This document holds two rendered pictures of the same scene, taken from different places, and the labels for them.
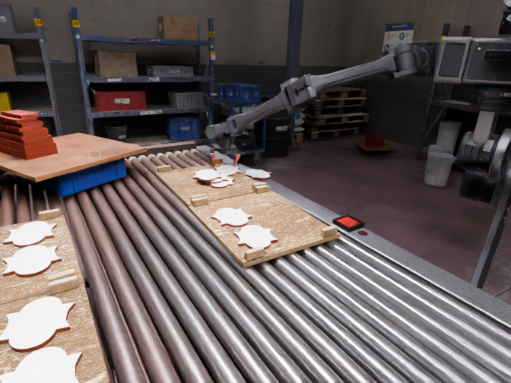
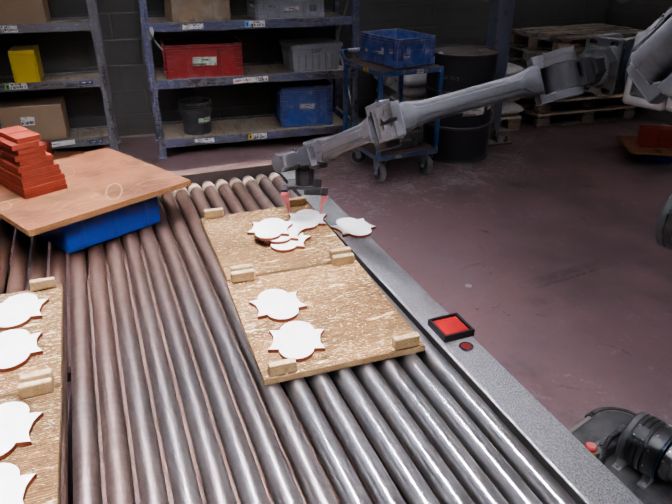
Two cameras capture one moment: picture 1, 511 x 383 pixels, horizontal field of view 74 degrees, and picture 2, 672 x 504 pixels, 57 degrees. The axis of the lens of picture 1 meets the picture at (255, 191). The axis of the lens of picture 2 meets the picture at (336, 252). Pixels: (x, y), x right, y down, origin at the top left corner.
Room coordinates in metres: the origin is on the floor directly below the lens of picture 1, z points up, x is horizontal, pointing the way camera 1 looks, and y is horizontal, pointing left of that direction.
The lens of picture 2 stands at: (-0.14, -0.31, 1.70)
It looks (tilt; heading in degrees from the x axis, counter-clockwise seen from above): 27 degrees down; 12
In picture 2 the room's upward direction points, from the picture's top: straight up
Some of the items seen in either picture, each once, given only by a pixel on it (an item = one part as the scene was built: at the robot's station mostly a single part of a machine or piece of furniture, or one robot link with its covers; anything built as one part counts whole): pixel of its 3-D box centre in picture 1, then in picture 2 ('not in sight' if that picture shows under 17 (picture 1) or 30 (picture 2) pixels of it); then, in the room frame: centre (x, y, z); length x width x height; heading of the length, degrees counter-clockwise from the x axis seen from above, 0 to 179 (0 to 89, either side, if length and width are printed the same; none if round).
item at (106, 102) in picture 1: (119, 99); (201, 57); (5.05, 2.00, 0.78); 0.66 x 0.45 x 0.28; 119
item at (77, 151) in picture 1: (61, 152); (74, 184); (1.43, 0.84, 1.03); 0.50 x 0.50 x 0.02; 60
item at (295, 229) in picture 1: (259, 220); (317, 313); (1.03, -0.02, 0.93); 0.41 x 0.35 x 0.02; 31
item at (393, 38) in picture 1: (395, 51); not in sight; (6.49, -2.37, 1.55); 0.61 x 0.02 x 0.91; 29
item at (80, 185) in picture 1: (74, 168); (89, 208); (1.39, 0.78, 0.97); 0.31 x 0.31 x 0.10; 60
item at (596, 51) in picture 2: (417, 59); (593, 67); (1.34, -0.57, 1.45); 0.09 x 0.08 x 0.12; 49
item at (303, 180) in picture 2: (225, 142); (304, 177); (1.55, 0.15, 1.07); 0.10 x 0.07 x 0.07; 102
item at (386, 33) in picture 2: (239, 92); (396, 48); (4.73, 0.26, 0.96); 0.50 x 0.38 x 0.21; 44
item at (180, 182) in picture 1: (208, 182); (272, 238); (1.39, 0.20, 0.93); 0.41 x 0.35 x 0.02; 33
